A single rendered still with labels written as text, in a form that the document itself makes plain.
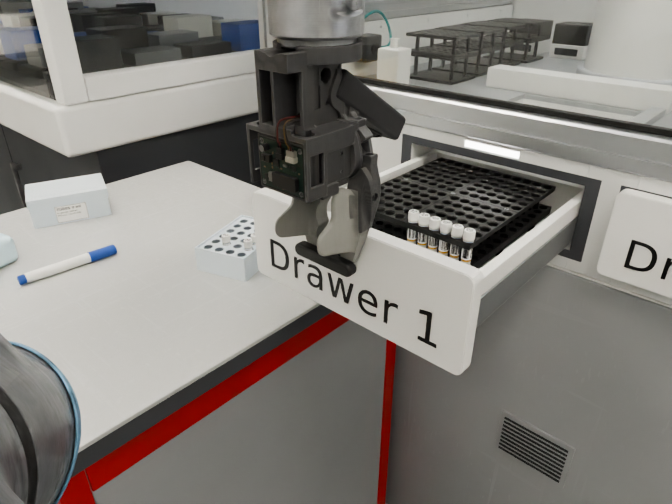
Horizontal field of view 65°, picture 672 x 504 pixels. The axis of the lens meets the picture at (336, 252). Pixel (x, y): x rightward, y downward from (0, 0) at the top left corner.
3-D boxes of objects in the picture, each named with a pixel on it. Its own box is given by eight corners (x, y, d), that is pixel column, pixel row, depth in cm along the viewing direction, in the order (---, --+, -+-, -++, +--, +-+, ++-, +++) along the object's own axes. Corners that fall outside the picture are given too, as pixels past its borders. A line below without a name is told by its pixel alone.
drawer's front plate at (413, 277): (460, 378, 50) (475, 278, 44) (257, 271, 67) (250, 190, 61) (470, 369, 51) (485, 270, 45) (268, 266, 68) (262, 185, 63)
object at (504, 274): (456, 349, 51) (464, 296, 48) (276, 260, 66) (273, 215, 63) (601, 217, 77) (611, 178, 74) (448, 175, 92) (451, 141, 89)
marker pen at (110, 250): (21, 287, 74) (18, 278, 73) (18, 283, 75) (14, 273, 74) (118, 255, 82) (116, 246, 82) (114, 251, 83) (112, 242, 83)
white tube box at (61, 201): (33, 229, 90) (25, 201, 88) (32, 211, 97) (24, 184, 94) (112, 215, 95) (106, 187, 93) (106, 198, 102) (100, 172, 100)
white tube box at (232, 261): (245, 282, 75) (243, 259, 74) (197, 270, 78) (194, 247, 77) (287, 244, 85) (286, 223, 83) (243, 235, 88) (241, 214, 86)
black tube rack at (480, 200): (463, 296, 59) (470, 244, 55) (343, 246, 69) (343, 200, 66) (546, 230, 73) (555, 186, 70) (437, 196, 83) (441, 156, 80)
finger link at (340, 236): (309, 291, 49) (296, 196, 46) (350, 267, 53) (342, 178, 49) (333, 300, 47) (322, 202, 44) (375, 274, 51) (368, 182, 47)
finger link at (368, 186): (332, 227, 50) (323, 136, 47) (345, 221, 51) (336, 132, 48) (371, 237, 47) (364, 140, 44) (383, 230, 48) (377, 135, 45)
